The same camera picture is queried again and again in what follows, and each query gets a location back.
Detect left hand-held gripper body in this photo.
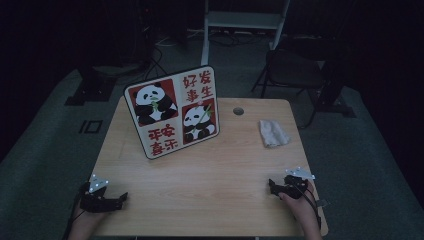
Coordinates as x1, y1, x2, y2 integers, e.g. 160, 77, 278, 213
79, 173, 117, 214

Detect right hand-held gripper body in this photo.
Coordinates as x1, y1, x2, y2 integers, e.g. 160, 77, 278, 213
282, 166, 316, 201

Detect white cloth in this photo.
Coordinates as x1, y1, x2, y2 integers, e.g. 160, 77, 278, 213
258, 118, 291, 149

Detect panda picture board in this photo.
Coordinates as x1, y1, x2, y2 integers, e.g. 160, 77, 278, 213
122, 64, 221, 161

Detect person's left hand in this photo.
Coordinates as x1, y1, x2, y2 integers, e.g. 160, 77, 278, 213
71, 199, 108, 233

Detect person's right hand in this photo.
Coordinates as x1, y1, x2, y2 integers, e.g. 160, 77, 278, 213
278, 181, 320, 225

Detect black stand base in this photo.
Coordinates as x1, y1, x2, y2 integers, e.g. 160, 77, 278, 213
312, 59, 357, 119
64, 64, 118, 107

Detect black folding chair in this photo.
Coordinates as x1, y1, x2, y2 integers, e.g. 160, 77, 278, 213
251, 39, 327, 130

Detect white metal stand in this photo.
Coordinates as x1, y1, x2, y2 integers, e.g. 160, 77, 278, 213
200, 0, 291, 67

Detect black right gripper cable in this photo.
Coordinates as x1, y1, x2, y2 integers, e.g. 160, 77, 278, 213
298, 184, 323, 232

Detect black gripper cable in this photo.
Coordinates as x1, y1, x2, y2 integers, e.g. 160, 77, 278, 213
61, 189, 88, 240
298, 184, 323, 232

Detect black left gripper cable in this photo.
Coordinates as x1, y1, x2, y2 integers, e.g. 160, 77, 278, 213
61, 189, 88, 240

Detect black floor cables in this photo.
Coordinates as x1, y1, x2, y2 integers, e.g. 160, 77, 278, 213
142, 45, 169, 82

